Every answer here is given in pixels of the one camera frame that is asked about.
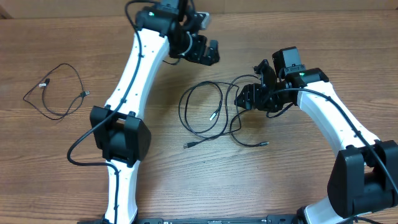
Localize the black USB cable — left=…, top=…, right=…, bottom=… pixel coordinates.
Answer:
left=22, top=63, right=90, bottom=121
left=178, top=80, right=224, bottom=149
left=208, top=73, right=270, bottom=148

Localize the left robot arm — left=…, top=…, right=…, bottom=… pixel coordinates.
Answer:
left=90, top=1, right=220, bottom=223

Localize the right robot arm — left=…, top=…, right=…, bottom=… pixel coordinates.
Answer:
left=234, top=47, right=397, bottom=223

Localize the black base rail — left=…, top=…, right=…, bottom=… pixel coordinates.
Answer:
left=132, top=214, right=305, bottom=224

